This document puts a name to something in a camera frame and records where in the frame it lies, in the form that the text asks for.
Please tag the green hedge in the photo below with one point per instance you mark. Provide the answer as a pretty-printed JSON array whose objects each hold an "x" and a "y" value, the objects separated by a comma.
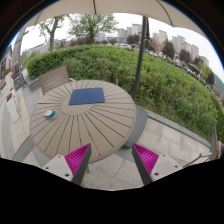
[{"x": 161, "y": 87}]

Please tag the beige patio umbrella canopy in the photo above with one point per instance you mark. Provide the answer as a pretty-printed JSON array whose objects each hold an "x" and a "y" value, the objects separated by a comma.
[{"x": 157, "y": 9}]

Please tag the beige slatted wooden chair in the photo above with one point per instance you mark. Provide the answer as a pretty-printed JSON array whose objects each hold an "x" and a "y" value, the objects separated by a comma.
[{"x": 54, "y": 78}]

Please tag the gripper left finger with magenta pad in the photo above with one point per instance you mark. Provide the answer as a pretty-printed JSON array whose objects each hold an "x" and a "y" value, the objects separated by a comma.
[{"x": 72, "y": 166}]

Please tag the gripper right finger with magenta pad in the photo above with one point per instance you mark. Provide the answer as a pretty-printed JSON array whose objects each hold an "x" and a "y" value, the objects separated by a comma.
[{"x": 152, "y": 166}]

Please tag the dark umbrella pole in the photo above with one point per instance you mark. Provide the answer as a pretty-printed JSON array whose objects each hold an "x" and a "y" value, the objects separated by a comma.
[{"x": 144, "y": 38}]

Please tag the round beige slatted table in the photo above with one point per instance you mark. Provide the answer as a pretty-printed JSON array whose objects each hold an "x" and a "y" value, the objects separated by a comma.
[{"x": 106, "y": 126}]

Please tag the white and teal computer mouse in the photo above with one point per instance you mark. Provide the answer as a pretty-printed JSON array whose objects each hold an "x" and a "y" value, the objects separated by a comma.
[{"x": 50, "y": 114}]

